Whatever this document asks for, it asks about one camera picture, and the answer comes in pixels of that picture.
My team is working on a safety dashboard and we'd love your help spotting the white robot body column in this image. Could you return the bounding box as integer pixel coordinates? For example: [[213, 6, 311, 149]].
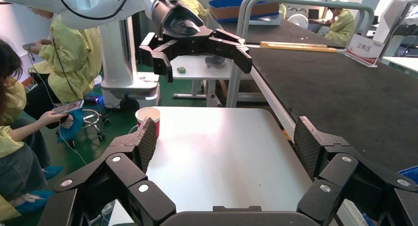
[[98, 17, 161, 112]]

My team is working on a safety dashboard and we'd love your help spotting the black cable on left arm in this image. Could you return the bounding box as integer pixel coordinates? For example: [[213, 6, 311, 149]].
[[55, 0, 135, 21]]

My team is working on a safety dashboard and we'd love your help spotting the smartphone with colourful screen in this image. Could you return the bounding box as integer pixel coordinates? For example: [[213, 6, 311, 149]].
[[52, 99, 85, 115]]

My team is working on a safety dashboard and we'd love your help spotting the dark device with blue light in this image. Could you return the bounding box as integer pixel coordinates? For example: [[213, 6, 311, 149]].
[[83, 93, 105, 106]]

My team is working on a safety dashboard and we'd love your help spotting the seated person in yellow coat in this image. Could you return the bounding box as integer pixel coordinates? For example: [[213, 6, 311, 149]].
[[316, 7, 356, 46]]

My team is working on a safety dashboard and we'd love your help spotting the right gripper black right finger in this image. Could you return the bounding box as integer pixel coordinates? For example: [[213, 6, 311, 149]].
[[294, 116, 418, 226]]

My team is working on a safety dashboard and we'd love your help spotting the grey curved object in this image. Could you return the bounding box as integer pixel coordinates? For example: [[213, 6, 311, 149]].
[[205, 55, 227, 69]]

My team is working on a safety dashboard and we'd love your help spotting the short pale wooden strip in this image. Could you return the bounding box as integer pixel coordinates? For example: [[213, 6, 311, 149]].
[[264, 41, 328, 48]]

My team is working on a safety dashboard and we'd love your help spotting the chrome wheeled stool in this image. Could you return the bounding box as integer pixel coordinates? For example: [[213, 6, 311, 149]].
[[81, 108, 111, 142]]

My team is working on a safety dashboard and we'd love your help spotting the blue shoe cover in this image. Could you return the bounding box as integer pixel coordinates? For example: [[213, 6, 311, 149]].
[[42, 165, 65, 182], [14, 190, 55, 216], [57, 108, 85, 144]]

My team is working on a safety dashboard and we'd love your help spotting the blue corrugated plastic box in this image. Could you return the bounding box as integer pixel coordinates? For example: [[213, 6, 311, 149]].
[[397, 165, 418, 183]]

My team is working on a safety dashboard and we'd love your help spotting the white chair back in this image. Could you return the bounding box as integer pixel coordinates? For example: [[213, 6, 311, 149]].
[[287, 13, 310, 30]]

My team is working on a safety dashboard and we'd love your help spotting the grey bent pipe frame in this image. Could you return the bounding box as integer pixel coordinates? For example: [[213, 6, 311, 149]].
[[225, 0, 375, 108]]

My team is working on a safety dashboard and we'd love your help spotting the aluminium table edge rail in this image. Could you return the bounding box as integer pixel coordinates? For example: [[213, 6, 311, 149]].
[[249, 67, 296, 140]]

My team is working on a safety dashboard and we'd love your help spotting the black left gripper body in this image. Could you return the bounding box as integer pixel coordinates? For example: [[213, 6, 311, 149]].
[[151, 0, 213, 56]]

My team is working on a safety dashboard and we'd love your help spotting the black rubber table mat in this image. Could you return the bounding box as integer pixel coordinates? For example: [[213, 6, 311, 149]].
[[243, 20, 418, 173]]

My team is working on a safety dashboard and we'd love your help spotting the acrylic sign with red stripe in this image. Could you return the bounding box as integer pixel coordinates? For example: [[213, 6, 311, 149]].
[[343, 33, 384, 68]]

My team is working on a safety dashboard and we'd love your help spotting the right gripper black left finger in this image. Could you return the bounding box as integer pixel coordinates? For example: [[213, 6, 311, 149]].
[[37, 117, 177, 226]]

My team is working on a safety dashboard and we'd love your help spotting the blue box with cardboard side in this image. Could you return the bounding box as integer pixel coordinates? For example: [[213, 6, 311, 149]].
[[208, 0, 285, 24]]

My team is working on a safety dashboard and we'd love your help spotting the black-haired seated woman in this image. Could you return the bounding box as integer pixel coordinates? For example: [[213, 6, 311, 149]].
[[0, 38, 71, 219]]

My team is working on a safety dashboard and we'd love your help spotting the red and white paper cup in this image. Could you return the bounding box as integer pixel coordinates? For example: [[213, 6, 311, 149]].
[[135, 107, 161, 139]]

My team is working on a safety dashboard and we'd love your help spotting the small white side table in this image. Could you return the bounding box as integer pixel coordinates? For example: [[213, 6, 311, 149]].
[[170, 55, 254, 108]]

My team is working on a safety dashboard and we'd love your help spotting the long orange wooden strip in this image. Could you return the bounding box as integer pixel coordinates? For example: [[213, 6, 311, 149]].
[[260, 43, 347, 53]]

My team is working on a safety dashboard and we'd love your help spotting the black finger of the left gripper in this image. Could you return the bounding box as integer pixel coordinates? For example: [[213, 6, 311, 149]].
[[139, 32, 190, 84], [206, 29, 254, 74]]

